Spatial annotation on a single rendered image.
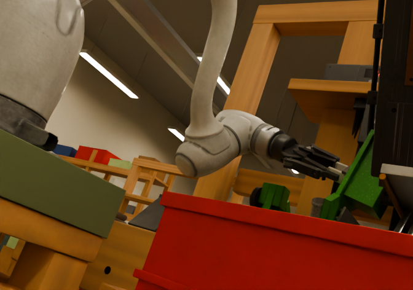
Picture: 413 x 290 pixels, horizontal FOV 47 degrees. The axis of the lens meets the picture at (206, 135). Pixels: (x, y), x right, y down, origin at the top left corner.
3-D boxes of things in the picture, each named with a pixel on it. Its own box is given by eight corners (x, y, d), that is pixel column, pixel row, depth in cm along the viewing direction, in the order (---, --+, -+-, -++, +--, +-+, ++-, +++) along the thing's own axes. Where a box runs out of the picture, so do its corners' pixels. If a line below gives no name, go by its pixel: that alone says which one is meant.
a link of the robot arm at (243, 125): (271, 147, 138) (242, 166, 130) (232, 129, 147) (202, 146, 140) (273, 114, 132) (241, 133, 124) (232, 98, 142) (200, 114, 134)
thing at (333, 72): (367, 83, 145) (372, 64, 147) (321, 81, 154) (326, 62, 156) (372, 94, 151) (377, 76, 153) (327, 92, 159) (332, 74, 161)
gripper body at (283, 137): (268, 137, 124) (298, 150, 118) (288, 128, 129) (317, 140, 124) (266, 163, 127) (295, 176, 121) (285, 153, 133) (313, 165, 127)
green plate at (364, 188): (359, 227, 98) (406, 141, 101) (325, 209, 103) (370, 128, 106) (371, 241, 107) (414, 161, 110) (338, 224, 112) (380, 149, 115)
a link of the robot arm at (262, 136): (272, 119, 133) (290, 126, 129) (269, 148, 137) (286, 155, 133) (251, 128, 127) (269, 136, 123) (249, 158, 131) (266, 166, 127)
